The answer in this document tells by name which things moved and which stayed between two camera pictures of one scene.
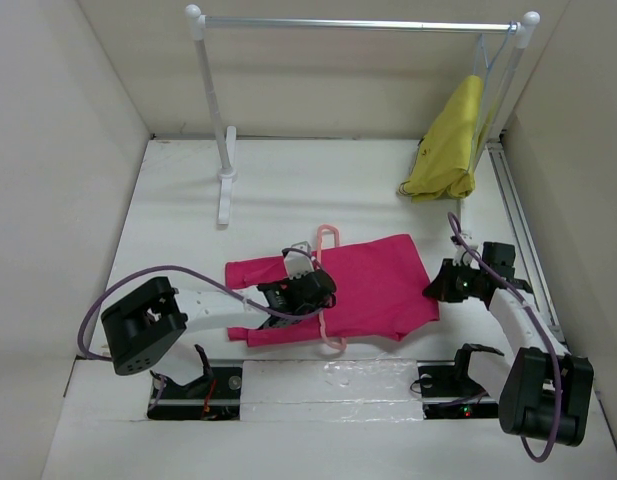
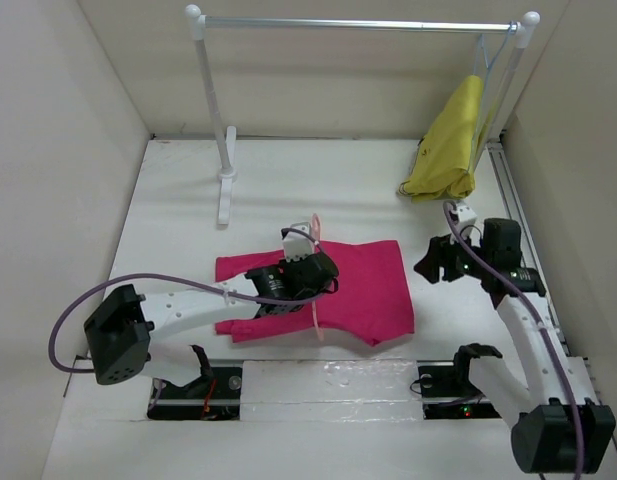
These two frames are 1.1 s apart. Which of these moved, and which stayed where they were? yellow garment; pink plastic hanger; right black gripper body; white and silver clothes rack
Moved: pink plastic hanger; right black gripper body
Stayed: yellow garment; white and silver clothes rack
